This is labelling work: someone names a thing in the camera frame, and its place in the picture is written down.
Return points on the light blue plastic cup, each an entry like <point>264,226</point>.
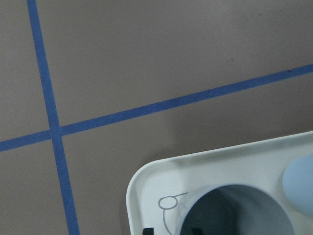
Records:
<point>298,184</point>

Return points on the cream tray with bear drawing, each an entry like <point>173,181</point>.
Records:
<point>156,191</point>

